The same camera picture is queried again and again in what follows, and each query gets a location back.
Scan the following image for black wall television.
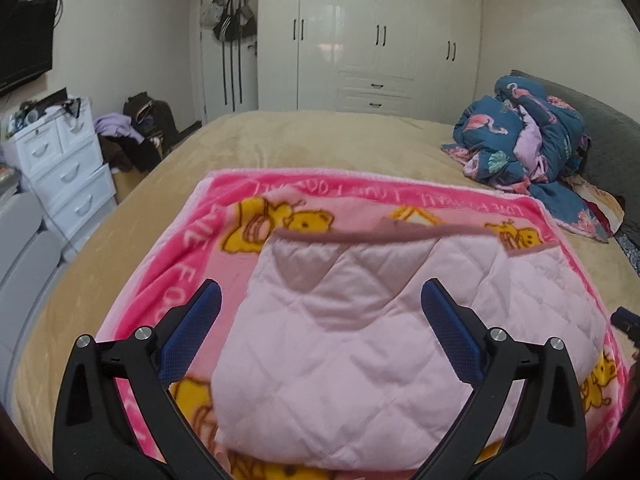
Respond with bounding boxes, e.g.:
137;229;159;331
0;0;55;97

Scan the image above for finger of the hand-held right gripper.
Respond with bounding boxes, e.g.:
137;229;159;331
610;307;640;347

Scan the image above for blue floral quilt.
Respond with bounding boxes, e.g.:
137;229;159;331
441;75;626;244

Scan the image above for white wardrobe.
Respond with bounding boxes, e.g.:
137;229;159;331
257;0;484;126

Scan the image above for clutter on drawer chest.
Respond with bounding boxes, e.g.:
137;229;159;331
0;87;85;137

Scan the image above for pile of dark clothes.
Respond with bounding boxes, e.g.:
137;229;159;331
100;135;164;174

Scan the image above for pink printed blanket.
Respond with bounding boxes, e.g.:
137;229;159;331
95;167;632;480

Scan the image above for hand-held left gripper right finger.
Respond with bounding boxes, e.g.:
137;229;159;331
414;279;587;480

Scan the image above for bed with beige cover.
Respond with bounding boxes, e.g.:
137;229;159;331
10;109;640;480

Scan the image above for red patterned cloth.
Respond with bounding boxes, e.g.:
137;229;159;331
570;180;627;241

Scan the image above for white drawer chest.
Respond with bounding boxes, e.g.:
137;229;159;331
2;97;119;254

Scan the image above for white door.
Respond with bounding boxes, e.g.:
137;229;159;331
192;0;261;124

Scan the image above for hanging bags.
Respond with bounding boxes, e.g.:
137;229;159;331
200;0;259;47

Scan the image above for grey headboard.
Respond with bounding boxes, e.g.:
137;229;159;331
510;70;640;281

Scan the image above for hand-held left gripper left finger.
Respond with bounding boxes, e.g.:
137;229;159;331
52;279;227;480

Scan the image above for purple cloth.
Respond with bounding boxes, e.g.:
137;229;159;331
94;112;144;144

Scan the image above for pink quilted jacket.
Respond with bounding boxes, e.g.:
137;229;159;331
211;217;624;474

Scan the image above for dark bag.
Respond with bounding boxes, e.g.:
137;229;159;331
124;92;177;139

